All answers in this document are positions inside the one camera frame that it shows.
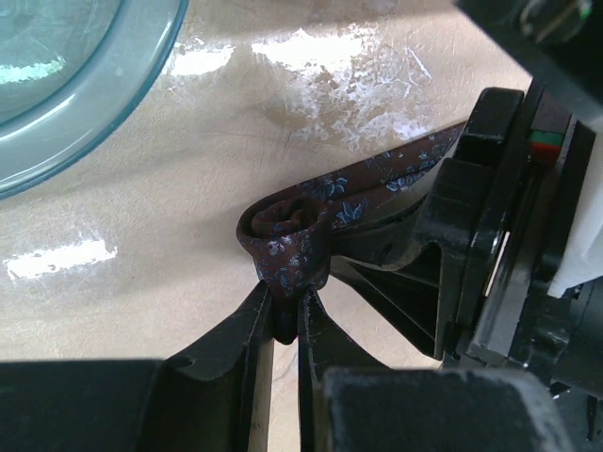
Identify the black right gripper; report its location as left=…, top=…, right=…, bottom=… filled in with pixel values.
left=331, top=87, right=602, bottom=391

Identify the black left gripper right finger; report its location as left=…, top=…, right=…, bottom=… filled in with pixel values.
left=298, top=287, right=575, bottom=451

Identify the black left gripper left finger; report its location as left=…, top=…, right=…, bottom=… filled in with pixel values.
left=1, top=283, right=274, bottom=451

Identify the brown floral necktie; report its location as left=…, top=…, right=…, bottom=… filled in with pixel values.
left=236, top=123, right=464, bottom=345

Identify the teal plastic container lid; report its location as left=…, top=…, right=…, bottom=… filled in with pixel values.
left=1, top=0, right=188, bottom=198

